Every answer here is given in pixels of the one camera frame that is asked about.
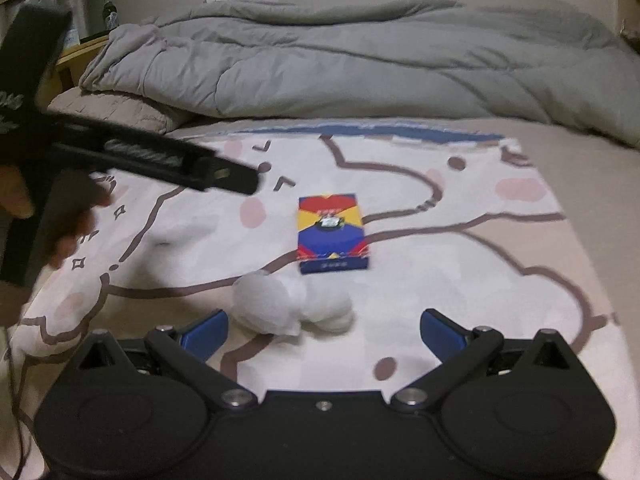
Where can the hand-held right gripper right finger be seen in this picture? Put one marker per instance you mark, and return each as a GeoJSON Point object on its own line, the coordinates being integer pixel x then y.
{"type": "Point", "coordinates": [441, 335]}

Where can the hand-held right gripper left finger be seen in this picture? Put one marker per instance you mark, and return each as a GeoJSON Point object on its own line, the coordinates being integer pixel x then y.
{"type": "Point", "coordinates": [207, 334]}

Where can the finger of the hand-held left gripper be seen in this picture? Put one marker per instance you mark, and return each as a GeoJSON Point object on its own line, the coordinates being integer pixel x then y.
{"type": "Point", "coordinates": [150, 152]}

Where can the white cloth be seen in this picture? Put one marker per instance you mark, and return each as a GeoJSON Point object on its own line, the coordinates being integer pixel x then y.
{"type": "Point", "coordinates": [280, 305]}

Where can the colourful card box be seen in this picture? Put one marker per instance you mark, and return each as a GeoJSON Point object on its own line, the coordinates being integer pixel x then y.
{"type": "Point", "coordinates": [332, 232]}

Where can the person's left hand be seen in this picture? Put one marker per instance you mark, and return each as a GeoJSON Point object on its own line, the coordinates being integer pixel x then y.
{"type": "Point", "coordinates": [15, 195]}

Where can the beige fluffy blanket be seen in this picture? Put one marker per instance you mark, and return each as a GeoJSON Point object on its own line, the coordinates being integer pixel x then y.
{"type": "Point", "coordinates": [115, 110]}

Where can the wooden nightstand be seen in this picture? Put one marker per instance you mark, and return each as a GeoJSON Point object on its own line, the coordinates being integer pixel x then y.
{"type": "Point", "coordinates": [75, 60]}

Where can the printed blanket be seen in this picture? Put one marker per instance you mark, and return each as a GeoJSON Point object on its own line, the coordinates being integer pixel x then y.
{"type": "Point", "coordinates": [450, 260]}

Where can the green glass bottle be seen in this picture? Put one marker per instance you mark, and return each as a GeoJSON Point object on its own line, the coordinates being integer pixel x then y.
{"type": "Point", "coordinates": [110, 10]}

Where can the grey-green comforter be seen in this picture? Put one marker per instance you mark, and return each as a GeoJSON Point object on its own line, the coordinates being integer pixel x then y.
{"type": "Point", "coordinates": [350, 60]}

